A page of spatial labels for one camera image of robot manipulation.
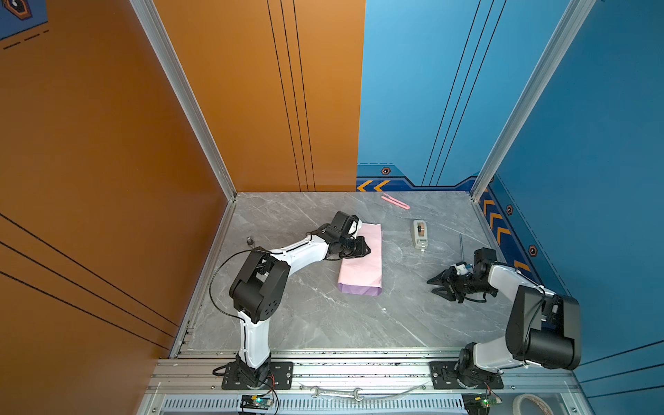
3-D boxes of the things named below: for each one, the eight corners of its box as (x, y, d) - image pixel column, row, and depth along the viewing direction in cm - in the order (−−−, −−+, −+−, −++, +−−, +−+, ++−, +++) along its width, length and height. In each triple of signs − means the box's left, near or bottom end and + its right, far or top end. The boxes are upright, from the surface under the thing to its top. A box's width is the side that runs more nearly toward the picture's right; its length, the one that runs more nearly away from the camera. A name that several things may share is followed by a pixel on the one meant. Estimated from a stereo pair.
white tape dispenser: (416, 250, 103) (419, 242, 99) (411, 227, 110) (413, 220, 106) (428, 250, 103) (431, 242, 99) (422, 227, 110) (425, 220, 106)
